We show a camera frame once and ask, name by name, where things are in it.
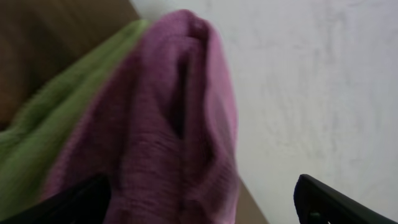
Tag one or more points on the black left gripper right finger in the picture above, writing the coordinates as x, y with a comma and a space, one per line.
316, 202

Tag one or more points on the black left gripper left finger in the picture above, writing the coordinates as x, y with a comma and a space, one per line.
86, 202

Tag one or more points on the folded light green cloth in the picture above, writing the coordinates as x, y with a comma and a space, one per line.
39, 131

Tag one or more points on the purple microfiber cloth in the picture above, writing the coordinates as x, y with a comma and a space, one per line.
163, 129

